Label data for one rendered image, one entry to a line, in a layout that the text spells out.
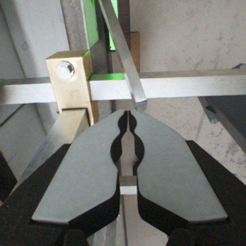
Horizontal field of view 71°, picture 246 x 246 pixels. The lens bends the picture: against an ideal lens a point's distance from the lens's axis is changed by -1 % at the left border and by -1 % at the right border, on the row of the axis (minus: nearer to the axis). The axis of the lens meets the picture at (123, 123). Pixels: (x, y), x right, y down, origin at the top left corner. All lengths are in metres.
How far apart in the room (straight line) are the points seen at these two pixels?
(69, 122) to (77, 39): 0.20
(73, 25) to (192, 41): 0.85
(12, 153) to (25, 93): 0.23
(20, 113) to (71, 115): 0.28
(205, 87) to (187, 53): 0.88
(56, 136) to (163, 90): 0.15
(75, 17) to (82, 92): 0.18
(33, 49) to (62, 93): 0.27
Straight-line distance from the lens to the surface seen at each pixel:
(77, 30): 0.39
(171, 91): 0.26
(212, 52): 1.20
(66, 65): 0.24
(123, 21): 0.37
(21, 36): 0.52
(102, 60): 0.39
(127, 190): 0.43
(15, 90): 0.30
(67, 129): 0.22
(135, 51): 1.02
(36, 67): 0.53
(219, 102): 1.10
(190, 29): 1.13
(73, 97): 0.26
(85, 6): 0.30
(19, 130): 0.51
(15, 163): 0.50
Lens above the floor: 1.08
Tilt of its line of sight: 57 degrees down
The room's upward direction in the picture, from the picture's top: 178 degrees counter-clockwise
